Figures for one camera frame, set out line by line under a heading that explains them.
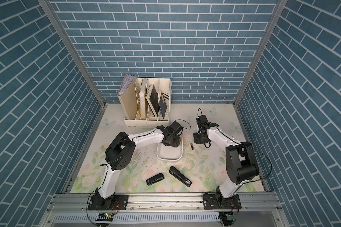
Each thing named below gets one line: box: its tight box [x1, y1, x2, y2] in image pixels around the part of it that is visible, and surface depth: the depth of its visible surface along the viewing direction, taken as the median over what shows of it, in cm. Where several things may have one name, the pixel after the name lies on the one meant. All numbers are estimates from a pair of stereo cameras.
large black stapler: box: [169, 165, 192, 188], surface depth 81 cm
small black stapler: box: [145, 172, 165, 186], surface depth 81 cm
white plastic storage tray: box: [156, 131, 184, 161], surface depth 91 cm
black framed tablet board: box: [145, 84, 159, 118], surface depth 104 cm
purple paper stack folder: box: [118, 74, 137, 97], surface depth 93 cm
